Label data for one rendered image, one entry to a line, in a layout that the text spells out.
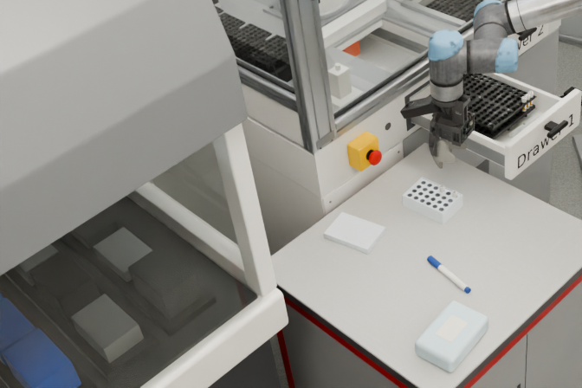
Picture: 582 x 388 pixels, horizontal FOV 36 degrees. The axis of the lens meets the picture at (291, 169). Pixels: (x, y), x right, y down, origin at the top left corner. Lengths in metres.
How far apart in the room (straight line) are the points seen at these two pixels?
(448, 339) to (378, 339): 0.16
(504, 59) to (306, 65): 0.44
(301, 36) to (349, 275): 0.57
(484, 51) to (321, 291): 0.66
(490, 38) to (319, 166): 0.53
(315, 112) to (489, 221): 0.50
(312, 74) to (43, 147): 0.85
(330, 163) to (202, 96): 0.78
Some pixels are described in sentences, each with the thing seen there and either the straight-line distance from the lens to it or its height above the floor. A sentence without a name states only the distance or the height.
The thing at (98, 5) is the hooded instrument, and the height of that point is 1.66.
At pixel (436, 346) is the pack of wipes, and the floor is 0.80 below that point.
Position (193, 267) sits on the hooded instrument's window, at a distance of 1.71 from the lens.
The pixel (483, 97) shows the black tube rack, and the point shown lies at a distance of 2.40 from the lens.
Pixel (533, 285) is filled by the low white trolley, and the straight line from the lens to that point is 2.09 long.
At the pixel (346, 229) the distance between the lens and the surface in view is 2.21.
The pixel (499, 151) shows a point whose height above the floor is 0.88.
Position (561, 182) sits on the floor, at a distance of 3.51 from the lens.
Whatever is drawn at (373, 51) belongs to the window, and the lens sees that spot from 2.23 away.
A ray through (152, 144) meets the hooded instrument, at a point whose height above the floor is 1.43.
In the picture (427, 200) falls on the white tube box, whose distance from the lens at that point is 2.24.
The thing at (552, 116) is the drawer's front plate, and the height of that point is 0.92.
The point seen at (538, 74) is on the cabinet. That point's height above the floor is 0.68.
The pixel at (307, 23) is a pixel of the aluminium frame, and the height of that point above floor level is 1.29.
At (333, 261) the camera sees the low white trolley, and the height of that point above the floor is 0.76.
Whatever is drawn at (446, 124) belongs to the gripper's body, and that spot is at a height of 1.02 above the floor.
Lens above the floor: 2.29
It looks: 39 degrees down
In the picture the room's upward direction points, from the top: 10 degrees counter-clockwise
